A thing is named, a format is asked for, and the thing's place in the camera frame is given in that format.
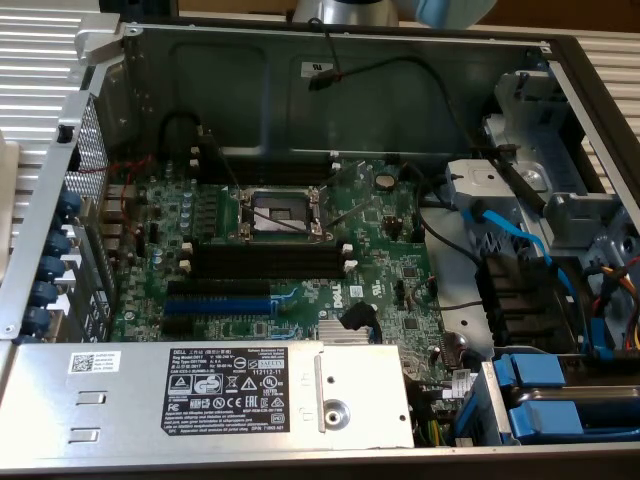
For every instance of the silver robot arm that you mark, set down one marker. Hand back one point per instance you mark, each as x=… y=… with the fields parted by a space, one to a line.
x=345 y=10

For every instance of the black RAM slot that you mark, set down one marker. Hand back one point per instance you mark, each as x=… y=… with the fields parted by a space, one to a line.
x=270 y=270
x=275 y=161
x=270 y=251
x=275 y=176

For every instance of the thin metal locking lever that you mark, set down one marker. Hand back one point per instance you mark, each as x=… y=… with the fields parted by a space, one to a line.
x=231 y=172
x=350 y=213

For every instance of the CPU socket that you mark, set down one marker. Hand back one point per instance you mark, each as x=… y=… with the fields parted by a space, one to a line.
x=280 y=215

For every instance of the green motherboard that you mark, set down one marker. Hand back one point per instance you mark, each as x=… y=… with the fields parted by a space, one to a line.
x=390 y=240

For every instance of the round coin battery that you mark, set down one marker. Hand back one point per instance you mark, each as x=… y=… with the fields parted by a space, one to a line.
x=385 y=180

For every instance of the silver finned heat sink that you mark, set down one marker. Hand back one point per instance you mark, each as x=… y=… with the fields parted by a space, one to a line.
x=335 y=331

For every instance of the long black expansion slot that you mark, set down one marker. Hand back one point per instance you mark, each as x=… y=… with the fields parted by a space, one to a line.
x=220 y=289

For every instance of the blue expansion slot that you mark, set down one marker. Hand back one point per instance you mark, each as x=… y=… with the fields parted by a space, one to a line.
x=220 y=305

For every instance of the short black expansion slot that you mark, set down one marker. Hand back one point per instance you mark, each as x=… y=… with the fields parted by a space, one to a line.
x=177 y=326

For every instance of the white case sticker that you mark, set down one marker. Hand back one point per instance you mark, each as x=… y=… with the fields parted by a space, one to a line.
x=312 y=66

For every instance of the black power supply label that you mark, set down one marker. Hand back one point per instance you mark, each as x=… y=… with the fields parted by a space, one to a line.
x=225 y=390

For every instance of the open metal PC case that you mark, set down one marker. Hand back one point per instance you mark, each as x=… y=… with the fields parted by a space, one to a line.
x=210 y=75

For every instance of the silver port block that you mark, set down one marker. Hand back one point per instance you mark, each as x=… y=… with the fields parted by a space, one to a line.
x=117 y=200

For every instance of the black ribbed fan housing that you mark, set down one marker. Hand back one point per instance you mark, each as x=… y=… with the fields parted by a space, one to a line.
x=525 y=300

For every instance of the silver and blue disk bay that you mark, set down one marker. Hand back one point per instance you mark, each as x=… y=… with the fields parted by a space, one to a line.
x=492 y=405

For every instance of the blue disk caddy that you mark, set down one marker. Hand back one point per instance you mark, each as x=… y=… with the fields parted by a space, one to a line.
x=537 y=370
x=545 y=420

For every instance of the blue slot latch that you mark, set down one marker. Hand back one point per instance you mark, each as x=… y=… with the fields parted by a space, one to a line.
x=50 y=267
x=42 y=293
x=57 y=242
x=36 y=320
x=69 y=205

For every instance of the large silver disk bay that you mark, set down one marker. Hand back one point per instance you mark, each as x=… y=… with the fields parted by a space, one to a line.
x=575 y=215

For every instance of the white QR code sticker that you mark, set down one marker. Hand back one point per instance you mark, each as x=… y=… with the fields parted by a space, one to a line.
x=95 y=362

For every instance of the silver power supply unit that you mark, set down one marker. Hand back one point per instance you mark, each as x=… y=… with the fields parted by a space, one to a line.
x=125 y=410

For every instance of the black plastic case clip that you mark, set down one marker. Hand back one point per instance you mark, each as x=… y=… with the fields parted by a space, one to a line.
x=65 y=134

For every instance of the grey metal bracket box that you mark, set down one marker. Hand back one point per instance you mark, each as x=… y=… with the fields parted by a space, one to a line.
x=480 y=180

